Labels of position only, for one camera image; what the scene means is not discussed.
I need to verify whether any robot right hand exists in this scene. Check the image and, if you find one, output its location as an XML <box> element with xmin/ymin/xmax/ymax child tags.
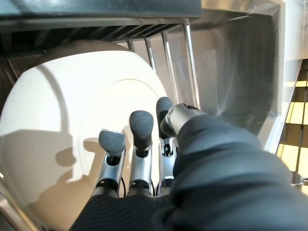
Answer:
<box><xmin>69</xmin><ymin>96</ymin><xmax>297</xmax><ymax>231</ymax></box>

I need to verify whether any cream round ceramic plate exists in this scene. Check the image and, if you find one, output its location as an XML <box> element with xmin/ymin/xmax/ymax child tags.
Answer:
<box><xmin>0</xmin><ymin>39</ymin><xmax>173</xmax><ymax>229</ymax></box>

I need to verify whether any stainless steel sink basin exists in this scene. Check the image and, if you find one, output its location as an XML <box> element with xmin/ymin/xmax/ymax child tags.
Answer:
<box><xmin>182</xmin><ymin>0</ymin><xmax>303</xmax><ymax>154</ymax></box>

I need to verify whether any black dish drying rack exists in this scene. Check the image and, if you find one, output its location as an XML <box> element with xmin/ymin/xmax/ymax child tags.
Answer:
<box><xmin>0</xmin><ymin>0</ymin><xmax>205</xmax><ymax>231</ymax></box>

